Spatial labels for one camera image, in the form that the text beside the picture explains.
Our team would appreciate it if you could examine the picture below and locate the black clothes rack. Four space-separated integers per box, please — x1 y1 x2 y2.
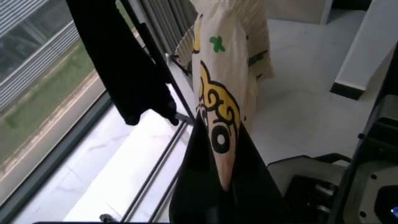
98 0 197 223

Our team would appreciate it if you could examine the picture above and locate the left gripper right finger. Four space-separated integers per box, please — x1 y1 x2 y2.
228 123 289 224

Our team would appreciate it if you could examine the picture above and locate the cream printed garment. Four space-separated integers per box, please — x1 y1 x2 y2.
190 0 276 192

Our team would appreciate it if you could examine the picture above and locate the window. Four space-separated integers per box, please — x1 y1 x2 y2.
0 0 135 224

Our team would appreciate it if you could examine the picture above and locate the black garment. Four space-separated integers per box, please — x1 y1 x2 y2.
65 0 180 127

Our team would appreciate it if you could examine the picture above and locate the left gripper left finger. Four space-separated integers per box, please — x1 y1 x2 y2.
169 113 225 224

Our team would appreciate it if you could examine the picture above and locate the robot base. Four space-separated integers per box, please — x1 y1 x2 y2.
266 43 398 224

